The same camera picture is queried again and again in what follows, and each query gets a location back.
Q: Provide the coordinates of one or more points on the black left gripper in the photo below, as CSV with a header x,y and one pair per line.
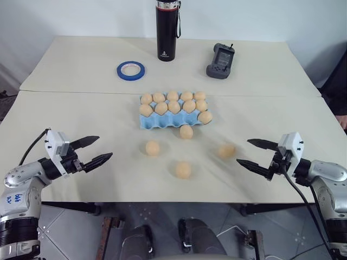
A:
x,y
71,163

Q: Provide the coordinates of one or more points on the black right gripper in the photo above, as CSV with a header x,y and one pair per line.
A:
x,y
278,163

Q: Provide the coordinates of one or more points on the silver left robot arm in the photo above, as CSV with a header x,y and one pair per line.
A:
x,y
20,189

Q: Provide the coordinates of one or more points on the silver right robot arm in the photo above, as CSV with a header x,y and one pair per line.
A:
x,y
329,176

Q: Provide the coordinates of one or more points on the blue egg tray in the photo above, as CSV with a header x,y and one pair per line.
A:
x,y
162,122

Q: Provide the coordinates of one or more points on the person's bare hand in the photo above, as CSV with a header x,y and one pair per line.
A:
x,y
344,122

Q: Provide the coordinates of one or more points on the tan egg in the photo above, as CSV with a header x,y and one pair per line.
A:
x,y
152,148
186,132
172,95
146,110
174,106
205,117
189,106
161,108
183,170
186,96
201,105
226,151
199,95
146,98
159,97

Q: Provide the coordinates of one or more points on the blue tape roll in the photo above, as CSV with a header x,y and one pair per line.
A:
x,y
120,73

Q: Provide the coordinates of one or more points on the rusty metal stand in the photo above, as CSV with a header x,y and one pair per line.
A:
x,y
108,235
256,243

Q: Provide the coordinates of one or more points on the dark rounded shape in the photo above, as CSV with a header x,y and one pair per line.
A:
x,y
200,237
137,242

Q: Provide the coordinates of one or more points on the grey handheld remote controller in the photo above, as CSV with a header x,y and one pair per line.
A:
x,y
221,62

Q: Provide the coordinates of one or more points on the person in dark clothing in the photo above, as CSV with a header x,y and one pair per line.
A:
x,y
334,81

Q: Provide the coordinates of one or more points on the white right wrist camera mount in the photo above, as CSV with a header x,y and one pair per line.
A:
x,y
292,145

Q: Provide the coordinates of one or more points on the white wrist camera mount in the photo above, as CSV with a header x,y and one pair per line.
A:
x,y
55,145
292,145

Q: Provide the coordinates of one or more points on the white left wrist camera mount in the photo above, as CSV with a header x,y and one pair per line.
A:
x,y
55,145

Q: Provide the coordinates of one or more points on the black table frame bar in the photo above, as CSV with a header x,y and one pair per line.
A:
x,y
73,207
271,208

